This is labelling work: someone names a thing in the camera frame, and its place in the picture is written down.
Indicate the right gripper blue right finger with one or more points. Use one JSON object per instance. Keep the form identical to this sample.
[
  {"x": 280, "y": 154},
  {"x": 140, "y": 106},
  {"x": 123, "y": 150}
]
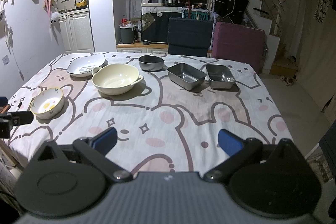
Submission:
[{"x": 241, "y": 153}]

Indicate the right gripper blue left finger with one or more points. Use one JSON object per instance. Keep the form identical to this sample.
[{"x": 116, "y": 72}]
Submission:
[{"x": 92, "y": 151}]

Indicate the yellow-rimmed lemon bowl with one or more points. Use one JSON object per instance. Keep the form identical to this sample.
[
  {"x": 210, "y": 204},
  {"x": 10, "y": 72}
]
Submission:
[{"x": 48, "y": 103}]

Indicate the cream two-handled ceramic bowl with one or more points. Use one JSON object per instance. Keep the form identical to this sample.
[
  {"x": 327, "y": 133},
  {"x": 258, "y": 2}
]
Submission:
[{"x": 115, "y": 79}]

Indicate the rectangular steel container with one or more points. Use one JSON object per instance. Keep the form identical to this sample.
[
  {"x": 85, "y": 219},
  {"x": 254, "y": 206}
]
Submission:
[
  {"x": 186, "y": 76},
  {"x": 220, "y": 77}
]

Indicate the round stainless steel bowl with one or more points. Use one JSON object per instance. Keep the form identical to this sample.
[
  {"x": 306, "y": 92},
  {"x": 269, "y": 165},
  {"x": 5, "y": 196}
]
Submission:
[{"x": 151, "y": 63}]

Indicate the cartoon bear tablecloth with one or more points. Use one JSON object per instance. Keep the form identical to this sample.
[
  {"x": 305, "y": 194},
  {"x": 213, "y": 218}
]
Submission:
[{"x": 161, "y": 126}]

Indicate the maroon chair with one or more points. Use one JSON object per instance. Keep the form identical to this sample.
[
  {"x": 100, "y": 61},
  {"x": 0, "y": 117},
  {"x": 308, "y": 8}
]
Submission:
[{"x": 239, "y": 43}]

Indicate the white kitchen cabinets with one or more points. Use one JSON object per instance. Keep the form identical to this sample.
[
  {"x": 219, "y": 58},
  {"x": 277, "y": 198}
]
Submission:
[{"x": 76, "y": 31}]

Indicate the grey trash bin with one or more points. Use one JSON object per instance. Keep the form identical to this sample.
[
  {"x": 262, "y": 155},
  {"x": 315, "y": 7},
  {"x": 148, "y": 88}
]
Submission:
[{"x": 127, "y": 34}]

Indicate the wooden low drawer unit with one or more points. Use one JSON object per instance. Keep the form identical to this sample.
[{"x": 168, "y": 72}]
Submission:
[{"x": 140, "y": 47}]

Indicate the dark blue chair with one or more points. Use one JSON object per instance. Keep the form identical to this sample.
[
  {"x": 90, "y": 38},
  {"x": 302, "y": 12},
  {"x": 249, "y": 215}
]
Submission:
[{"x": 189, "y": 37}]

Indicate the black have a nice day cabinet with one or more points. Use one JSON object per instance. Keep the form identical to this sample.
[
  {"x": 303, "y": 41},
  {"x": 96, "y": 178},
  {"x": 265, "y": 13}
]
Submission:
[{"x": 155, "y": 25}]

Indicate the white staircase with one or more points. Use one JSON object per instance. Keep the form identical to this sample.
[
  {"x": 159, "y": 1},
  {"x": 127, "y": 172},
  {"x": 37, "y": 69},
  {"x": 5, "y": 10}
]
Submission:
[{"x": 265, "y": 24}]

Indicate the pink hanging ribbon pompom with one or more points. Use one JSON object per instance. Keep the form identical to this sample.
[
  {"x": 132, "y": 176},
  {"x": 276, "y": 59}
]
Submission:
[{"x": 51, "y": 9}]

